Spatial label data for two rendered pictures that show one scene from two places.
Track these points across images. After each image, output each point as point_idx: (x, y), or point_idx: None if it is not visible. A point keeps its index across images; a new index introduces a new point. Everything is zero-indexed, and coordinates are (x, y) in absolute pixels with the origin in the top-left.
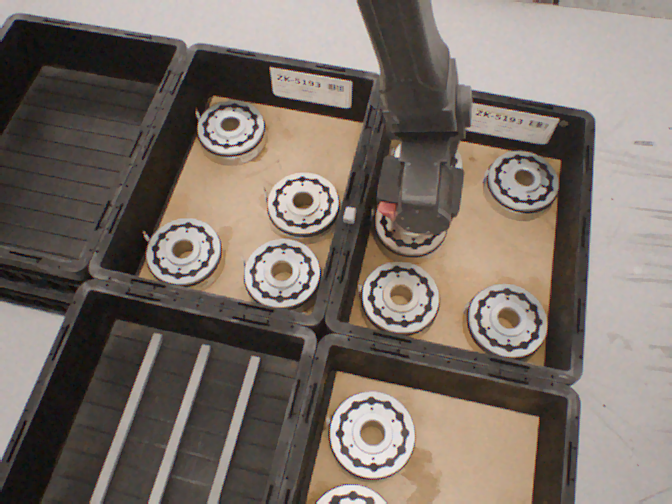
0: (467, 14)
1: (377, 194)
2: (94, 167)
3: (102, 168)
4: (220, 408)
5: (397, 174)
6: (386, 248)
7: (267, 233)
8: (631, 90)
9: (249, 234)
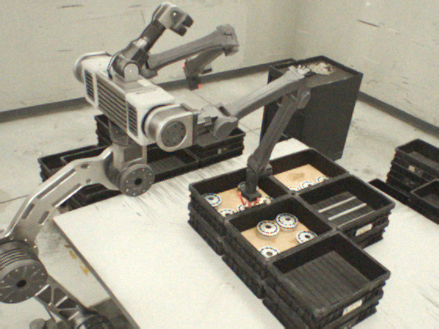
0: (120, 279)
1: (261, 194)
2: (317, 280)
3: (314, 278)
4: None
5: (252, 194)
6: None
7: (281, 235)
8: (116, 225)
9: (285, 237)
